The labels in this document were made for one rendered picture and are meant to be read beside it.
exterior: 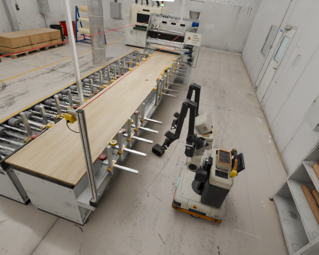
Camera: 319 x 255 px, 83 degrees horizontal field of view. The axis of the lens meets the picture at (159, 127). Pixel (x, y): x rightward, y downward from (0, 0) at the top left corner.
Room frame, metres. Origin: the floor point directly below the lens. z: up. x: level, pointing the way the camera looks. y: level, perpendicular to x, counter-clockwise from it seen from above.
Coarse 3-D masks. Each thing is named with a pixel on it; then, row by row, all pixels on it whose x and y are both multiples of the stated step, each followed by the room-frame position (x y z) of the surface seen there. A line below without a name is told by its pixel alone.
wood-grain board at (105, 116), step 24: (144, 72) 4.07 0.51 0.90; (96, 96) 2.64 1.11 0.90; (120, 96) 2.76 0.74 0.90; (144, 96) 2.88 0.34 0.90; (96, 120) 1.97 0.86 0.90; (120, 120) 2.05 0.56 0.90; (48, 144) 1.41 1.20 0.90; (72, 144) 1.46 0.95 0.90; (96, 144) 1.51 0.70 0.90; (24, 168) 1.07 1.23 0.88; (48, 168) 1.09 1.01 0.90; (72, 168) 1.13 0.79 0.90
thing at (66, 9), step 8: (64, 0) 2.35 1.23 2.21; (184, 0) 6.36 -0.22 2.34; (64, 8) 2.35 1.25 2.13; (72, 32) 2.38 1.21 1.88; (72, 40) 2.35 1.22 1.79; (72, 48) 2.35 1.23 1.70; (72, 56) 2.35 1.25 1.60; (80, 80) 2.38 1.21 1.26; (80, 88) 2.35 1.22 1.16; (80, 96) 2.35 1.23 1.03; (80, 104) 2.35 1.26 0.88
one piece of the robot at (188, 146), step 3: (195, 132) 1.74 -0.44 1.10; (195, 135) 1.68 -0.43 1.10; (186, 144) 1.56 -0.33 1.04; (189, 144) 1.57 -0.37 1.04; (192, 144) 1.58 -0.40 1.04; (186, 147) 1.54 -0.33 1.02; (189, 147) 1.53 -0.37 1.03; (192, 147) 1.52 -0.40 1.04; (186, 150) 1.54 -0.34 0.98; (189, 150) 1.53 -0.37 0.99; (192, 150) 1.52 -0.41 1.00; (186, 153) 1.53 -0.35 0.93; (189, 153) 1.53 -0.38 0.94; (192, 153) 1.52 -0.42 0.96; (189, 156) 1.52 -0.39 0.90
